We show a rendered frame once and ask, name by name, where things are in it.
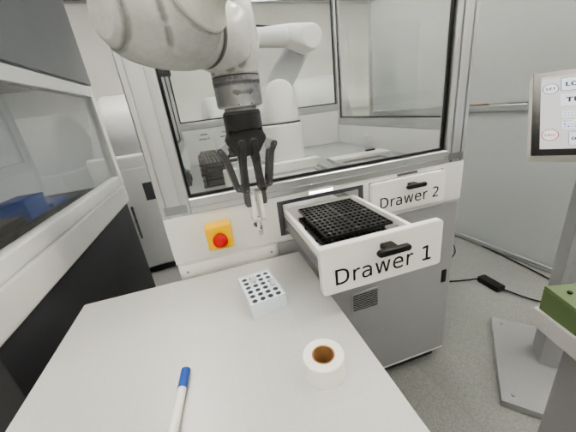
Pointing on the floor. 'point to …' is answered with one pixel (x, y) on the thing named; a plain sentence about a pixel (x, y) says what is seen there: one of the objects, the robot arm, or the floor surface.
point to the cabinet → (377, 293)
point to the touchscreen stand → (533, 339)
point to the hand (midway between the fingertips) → (256, 205)
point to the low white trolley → (213, 363)
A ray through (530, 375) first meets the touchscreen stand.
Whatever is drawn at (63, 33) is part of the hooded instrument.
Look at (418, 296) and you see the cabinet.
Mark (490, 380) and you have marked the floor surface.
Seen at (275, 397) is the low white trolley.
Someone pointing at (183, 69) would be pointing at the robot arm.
